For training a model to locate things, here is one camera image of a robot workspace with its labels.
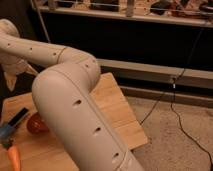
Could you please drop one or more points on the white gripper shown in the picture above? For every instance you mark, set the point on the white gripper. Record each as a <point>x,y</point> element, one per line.
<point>13,66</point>

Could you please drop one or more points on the blue ceramic cup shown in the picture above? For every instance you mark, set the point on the blue ceramic cup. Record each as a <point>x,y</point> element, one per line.
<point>6,131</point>

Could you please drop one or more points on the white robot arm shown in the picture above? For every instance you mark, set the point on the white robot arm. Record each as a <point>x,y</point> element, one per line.
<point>61,94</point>

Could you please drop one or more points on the black rectangular device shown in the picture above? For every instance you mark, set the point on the black rectangular device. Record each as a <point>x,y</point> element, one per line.
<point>18,117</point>

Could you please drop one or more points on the orange bowl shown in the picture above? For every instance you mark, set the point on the orange bowl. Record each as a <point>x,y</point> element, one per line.
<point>36,124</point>

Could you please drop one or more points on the orange toy carrot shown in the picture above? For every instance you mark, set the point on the orange toy carrot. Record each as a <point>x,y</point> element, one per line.
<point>13,154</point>

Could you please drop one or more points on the wooden table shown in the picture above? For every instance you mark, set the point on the wooden table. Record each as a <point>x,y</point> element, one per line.
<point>43,152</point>

